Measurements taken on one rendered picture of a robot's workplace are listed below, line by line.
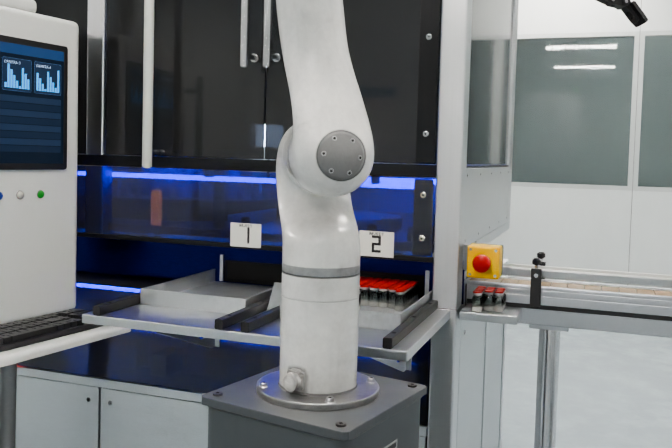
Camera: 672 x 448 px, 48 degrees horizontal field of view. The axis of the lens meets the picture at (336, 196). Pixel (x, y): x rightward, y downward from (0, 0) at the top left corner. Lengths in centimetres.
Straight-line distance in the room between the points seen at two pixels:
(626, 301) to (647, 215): 450
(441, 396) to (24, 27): 130
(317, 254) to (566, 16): 543
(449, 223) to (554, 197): 460
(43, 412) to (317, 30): 155
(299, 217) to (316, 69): 23
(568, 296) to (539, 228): 452
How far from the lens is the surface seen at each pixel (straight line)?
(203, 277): 199
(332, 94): 108
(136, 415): 216
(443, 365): 179
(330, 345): 113
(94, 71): 214
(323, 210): 117
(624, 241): 633
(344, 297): 112
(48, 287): 203
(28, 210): 197
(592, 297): 183
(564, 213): 631
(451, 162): 173
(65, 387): 228
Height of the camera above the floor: 122
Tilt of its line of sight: 3 degrees down
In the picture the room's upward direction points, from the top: 2 degrees clockwise
